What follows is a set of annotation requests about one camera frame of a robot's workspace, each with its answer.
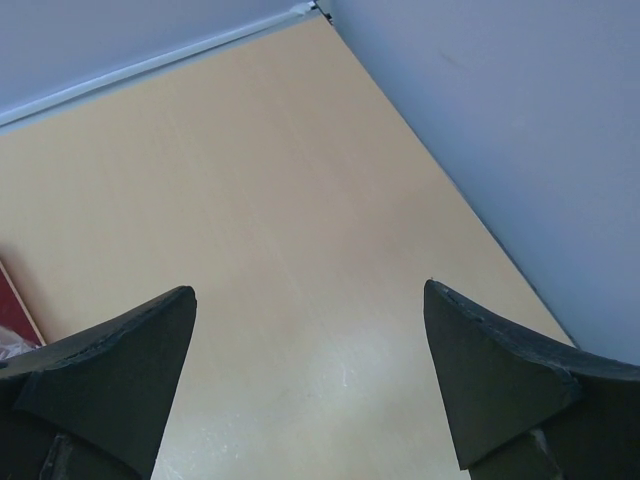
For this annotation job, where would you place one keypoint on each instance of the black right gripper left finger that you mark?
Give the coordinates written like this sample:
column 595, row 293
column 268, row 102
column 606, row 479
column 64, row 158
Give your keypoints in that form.
column 95, row 405

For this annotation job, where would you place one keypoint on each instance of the clear glass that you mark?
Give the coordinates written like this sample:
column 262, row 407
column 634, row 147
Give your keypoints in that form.
column 18, row 342

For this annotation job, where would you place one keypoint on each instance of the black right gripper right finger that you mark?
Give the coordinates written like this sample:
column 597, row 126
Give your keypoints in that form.
column 521, row 405

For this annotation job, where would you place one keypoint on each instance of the red lacquer tray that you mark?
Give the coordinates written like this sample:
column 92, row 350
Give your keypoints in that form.
column 13, row 311

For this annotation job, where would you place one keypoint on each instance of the aluminium table edge rail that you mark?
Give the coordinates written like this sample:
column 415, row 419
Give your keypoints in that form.
column 58, row 54

